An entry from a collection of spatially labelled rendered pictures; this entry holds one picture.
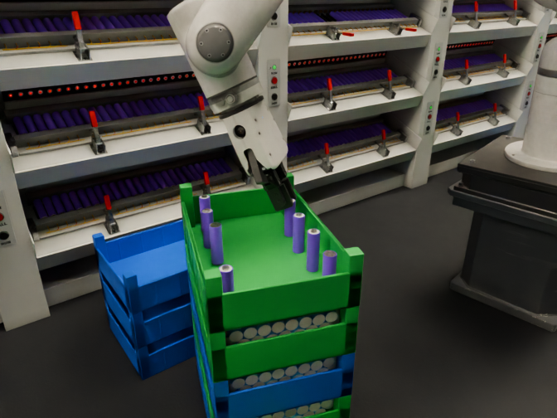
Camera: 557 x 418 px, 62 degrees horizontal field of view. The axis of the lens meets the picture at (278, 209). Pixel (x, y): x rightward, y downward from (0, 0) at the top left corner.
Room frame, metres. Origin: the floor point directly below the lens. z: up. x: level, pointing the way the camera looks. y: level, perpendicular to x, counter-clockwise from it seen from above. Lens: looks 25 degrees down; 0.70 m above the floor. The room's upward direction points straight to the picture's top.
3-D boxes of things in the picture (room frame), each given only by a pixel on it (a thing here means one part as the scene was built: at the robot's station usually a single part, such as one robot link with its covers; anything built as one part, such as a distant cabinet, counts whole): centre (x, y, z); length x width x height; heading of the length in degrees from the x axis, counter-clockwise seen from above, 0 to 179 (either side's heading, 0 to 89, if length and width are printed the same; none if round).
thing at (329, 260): (0.52, -0.07, 0.36); 0.02 x 0.02 x 0.06
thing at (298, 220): (0.64, -0.03, 0.36); 0.02 x 0.02 x 0.06
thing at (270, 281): (0.62, 0.03, 0.36); 0.30 x 0.20 x 0.08; 16
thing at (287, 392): (0.62, 0.03, 0.20); 0.30 x 0.20 x 0.08; 16
